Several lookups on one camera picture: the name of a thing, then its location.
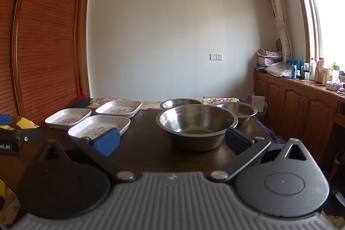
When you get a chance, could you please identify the stack of fabrics and boxes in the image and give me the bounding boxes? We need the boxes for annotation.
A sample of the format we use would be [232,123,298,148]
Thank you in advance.
[255,49,283,73]

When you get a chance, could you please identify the wooden louvered wardrobe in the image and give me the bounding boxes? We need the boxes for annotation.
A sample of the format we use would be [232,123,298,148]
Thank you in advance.
[1,0,89,124]

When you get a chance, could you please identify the wooden window cabinet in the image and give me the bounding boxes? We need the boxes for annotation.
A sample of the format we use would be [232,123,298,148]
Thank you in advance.
[253,72,344,168]

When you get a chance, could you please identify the patterned beige curtain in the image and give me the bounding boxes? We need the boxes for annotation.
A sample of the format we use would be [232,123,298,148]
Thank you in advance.
[270,0,293,61]

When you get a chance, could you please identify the large steel bowl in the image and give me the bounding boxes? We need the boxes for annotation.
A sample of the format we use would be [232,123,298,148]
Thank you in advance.
[156,105,238,151]

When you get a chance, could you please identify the pink bottle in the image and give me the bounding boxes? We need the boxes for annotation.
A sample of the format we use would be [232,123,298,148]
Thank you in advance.
[315,57,325,84]

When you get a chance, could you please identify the shallow steel bowl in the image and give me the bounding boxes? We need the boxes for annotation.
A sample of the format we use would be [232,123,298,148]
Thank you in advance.
[216,102,258,124]

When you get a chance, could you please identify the floral bed quilt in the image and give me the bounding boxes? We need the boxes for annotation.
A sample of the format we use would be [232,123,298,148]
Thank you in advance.
[88,97,240,110]

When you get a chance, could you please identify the deep steel bowl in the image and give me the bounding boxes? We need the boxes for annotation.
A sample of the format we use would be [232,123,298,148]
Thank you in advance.
[160,98,202,110]

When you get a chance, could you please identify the white paper bag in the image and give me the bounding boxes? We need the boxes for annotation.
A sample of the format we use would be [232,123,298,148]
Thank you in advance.
[250,95,265,113]

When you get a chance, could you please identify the yellow plush toy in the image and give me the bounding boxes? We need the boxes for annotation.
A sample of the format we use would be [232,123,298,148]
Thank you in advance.
[0,116,39,131]

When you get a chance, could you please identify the white wall switch plate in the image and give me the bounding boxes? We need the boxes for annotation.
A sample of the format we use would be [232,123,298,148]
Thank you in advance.
[209,53,223,61]

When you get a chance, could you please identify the floral white square plate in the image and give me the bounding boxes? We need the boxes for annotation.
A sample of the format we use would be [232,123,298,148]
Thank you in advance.
[44,108,92,130]
[68,115,130,139]
[95,100,142,119]

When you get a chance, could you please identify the red and navy folded clothes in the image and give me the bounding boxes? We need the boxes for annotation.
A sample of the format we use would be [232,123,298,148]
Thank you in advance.
[66,95,91,109]

